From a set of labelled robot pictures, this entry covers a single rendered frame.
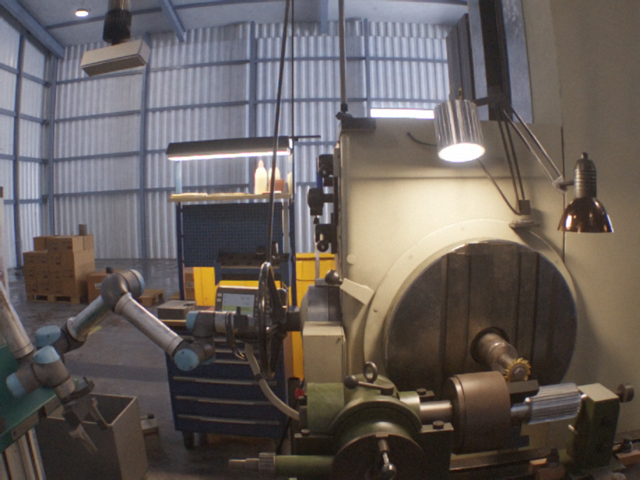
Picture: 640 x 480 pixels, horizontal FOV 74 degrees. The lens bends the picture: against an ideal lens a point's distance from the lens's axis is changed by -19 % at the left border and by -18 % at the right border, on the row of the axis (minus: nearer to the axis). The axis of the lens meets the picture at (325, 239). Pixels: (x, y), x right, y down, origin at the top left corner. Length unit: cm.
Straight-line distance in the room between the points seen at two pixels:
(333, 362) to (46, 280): 830
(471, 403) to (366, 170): 66
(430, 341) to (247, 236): 238
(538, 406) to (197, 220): 288
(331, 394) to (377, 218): 51
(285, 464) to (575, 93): 127
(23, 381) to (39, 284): 796
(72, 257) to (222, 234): 567
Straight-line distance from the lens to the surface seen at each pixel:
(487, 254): 129
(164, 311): 330
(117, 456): 282
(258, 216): 352
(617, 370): 175
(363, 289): 134
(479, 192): 142
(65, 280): 913
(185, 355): 171
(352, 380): 102
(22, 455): 228
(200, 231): 362
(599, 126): 161
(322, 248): 146
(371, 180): 136
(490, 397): 110
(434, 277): 129
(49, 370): 152
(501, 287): 134
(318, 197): 161
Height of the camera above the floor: 169
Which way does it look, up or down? 5 degrees down
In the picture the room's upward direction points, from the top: 1 degrees counter-clockwise
